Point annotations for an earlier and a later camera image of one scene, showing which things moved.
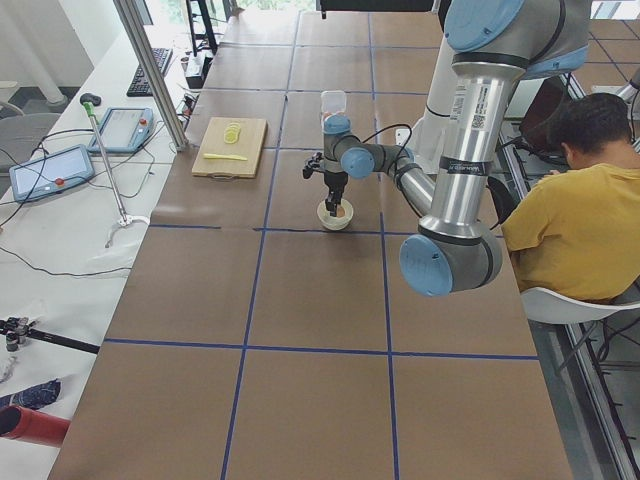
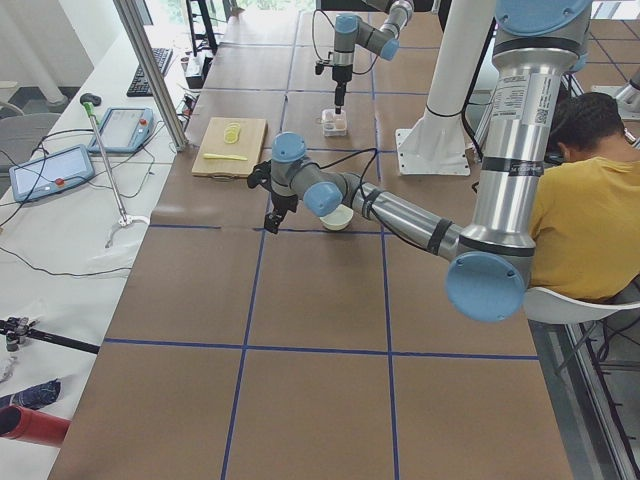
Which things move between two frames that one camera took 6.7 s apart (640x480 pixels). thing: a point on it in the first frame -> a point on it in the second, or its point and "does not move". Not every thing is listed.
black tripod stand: x=17 y=329 does not move
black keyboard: x=138 y=87 does not move
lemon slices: x=231 y=133 does not move
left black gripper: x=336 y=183 -> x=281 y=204
